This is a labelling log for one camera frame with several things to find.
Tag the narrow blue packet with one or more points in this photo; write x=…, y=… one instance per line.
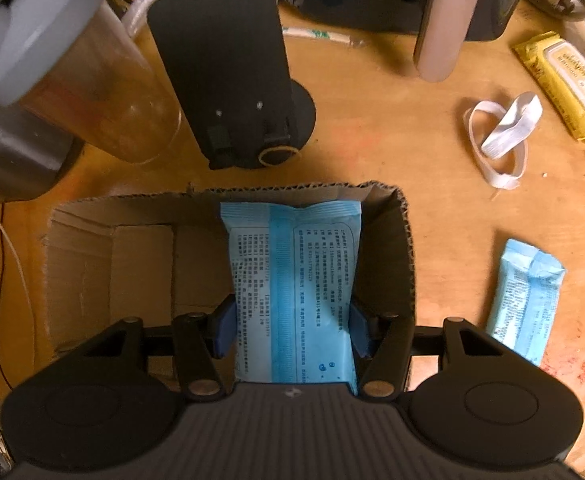
x=524, y=300

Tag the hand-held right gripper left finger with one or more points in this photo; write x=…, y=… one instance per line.
x=222, y=330

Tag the cardboard box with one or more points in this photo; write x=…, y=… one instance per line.
x=137, y=260

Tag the wooden desktop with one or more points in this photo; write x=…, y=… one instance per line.
x=447, y=210

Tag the bottle with grey lid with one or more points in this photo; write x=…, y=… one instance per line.
x=87, y=90

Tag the yellow wet wipes pack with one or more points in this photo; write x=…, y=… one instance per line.
x=569, y=85

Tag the wrapped chopsticks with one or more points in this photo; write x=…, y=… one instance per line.
x=322, y=35

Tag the black phone stand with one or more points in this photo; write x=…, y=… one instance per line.
x=232, y=70

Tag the cardboard tube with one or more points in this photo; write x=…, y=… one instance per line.
x=445, y=25

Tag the wide blue packet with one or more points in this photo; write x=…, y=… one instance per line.
x=292, y=280

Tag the white elastic band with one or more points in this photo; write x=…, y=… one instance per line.
x=504, y=132

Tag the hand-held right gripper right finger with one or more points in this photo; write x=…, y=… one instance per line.
x=360, y=330

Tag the grey rice cooker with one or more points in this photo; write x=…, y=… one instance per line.
x=12, y=155

